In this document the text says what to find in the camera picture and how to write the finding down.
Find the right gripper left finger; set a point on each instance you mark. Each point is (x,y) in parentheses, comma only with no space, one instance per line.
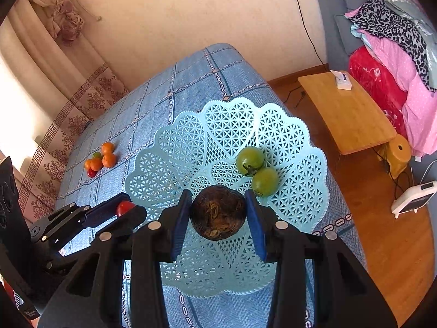
(150,245)

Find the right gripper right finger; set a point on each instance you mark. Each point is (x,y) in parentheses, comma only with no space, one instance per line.
(344,293)

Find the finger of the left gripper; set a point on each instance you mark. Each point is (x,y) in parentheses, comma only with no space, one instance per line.
(127,223)
(104,211)

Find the red tomato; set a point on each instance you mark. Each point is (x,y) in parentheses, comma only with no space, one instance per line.
(124,207)
(91,173)

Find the orange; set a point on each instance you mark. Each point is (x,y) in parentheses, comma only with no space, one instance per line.
(96,164)
(109,160)
(107,148)
(87,164)

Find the dark brown avocado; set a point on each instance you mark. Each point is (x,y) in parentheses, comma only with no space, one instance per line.
(218,212)

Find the large green tomato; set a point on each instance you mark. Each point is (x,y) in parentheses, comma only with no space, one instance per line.
(249,161)

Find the blue patterned bed cover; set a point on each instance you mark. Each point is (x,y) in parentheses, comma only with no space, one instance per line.
(218,72)

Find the white electric heater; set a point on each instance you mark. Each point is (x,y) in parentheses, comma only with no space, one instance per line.
(413,198)

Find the beige patterned curtain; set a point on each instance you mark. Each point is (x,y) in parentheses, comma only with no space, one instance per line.
(51,90)

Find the light blue plastic basket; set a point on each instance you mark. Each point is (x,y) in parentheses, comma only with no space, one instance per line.
(200,149)

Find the yellow stool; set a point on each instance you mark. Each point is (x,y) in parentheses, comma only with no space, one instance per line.
(397,154)

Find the wooden low table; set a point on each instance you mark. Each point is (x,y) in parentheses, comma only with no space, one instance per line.
(355,121)

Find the pink bedding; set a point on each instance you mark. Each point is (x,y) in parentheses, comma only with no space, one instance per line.
(419,110)

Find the red blanket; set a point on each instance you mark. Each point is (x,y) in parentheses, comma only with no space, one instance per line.
(379,83)

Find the white tissue box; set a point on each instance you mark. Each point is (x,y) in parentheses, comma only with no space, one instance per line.
(342,80)

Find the curtain tieback tassel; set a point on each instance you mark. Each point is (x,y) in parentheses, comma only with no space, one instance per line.
(63,18)

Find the leopard print cloth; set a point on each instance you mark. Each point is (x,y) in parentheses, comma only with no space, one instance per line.
(375,18)

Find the grey green quilt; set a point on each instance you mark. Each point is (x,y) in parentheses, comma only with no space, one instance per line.
(414,12)

